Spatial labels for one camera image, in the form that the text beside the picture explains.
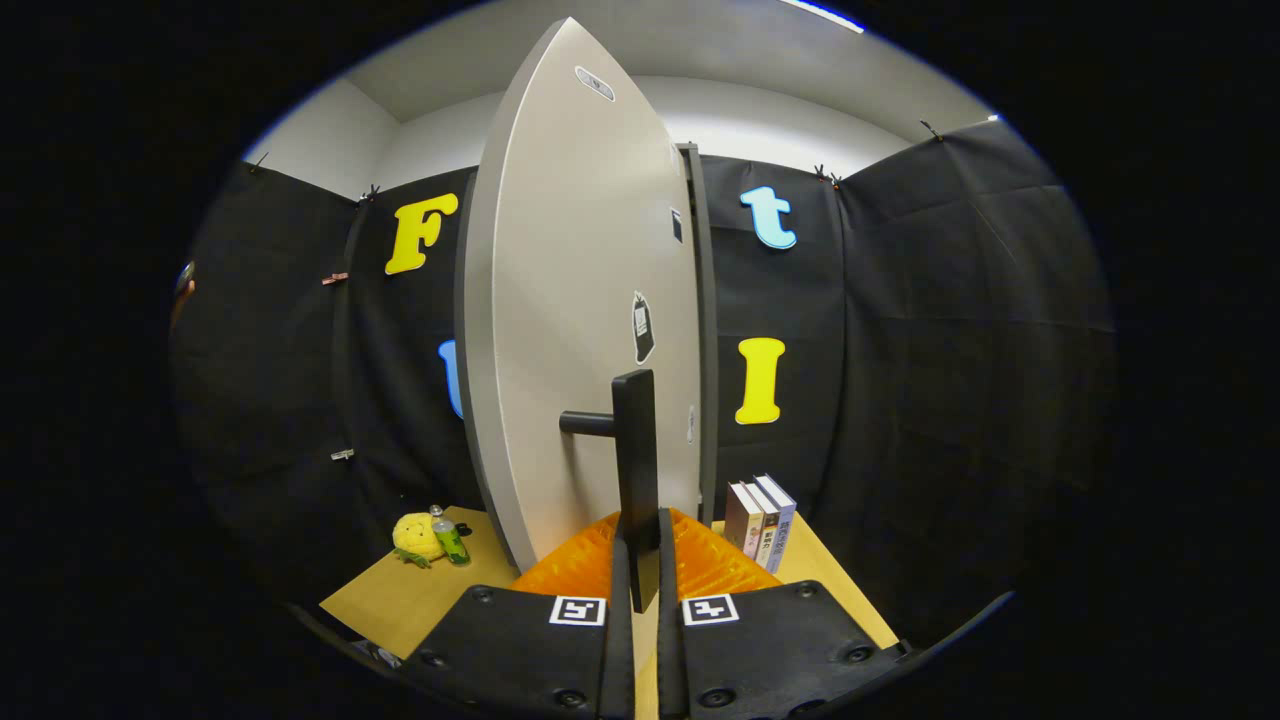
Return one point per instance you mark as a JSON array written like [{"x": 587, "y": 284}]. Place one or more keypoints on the yellow plush toy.
[{"x": 415, "y": 538}]

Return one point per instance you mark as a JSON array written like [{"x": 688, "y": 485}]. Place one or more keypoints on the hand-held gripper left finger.
[{"x": 618, "y": 660}]

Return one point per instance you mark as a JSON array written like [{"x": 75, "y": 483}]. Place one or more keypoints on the beige shoe cabinet door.
[{"x": 560, "y": 300}]

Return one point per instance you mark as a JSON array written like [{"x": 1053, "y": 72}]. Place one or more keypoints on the dark grey shoe cabinet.
[{"x": 708, "y": 350}]

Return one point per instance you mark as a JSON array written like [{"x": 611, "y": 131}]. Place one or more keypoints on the black backdrop cloth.
[{"x": 900, "y": 350}]

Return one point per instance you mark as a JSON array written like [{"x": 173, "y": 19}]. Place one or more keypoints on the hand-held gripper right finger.
[{"x": 672, "y": 660}]

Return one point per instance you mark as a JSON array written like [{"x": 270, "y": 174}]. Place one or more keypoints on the green label plastic bottle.
[{"x": 450, "y": 540}]

